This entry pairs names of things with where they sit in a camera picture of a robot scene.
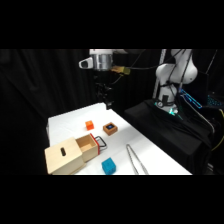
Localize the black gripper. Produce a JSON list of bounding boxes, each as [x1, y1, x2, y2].
[[94, 69, 115, 111]]

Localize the blue cube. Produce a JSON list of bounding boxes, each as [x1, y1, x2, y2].
[[101, 157, 117, 175]]

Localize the wooden block with blue centre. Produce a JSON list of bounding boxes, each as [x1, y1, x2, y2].
[[102, 121, 119, 137]]

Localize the orange cube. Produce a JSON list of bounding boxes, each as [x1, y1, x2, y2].
[[84, 120, 95, 131]]

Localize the yellow brown wrist connector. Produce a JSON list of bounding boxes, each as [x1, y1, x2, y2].
[[111, 65, 133, 77]]

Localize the wooden drawer with red front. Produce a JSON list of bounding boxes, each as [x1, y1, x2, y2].
[[75, 132, 109, 164]]

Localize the metal tongs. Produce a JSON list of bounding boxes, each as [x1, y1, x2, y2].
[[125, 143, 150, 176]]

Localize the black cloth covered stand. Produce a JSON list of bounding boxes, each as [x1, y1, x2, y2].
[[123, 99, 215, 175]]

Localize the light wooden box with slot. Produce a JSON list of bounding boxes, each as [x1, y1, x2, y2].
[[44, 136, 86, 176]]

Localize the black curtain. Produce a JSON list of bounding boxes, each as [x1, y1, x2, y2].
[[0, 49, 158, 176]]

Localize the blue lit device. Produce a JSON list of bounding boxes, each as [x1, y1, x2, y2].
[[179, 87, 203, 110]]

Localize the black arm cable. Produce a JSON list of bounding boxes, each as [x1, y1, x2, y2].
[[114, 49, 186, 84]]

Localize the yellow cable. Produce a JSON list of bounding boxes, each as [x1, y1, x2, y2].
[[211, 109, 224, 152]]

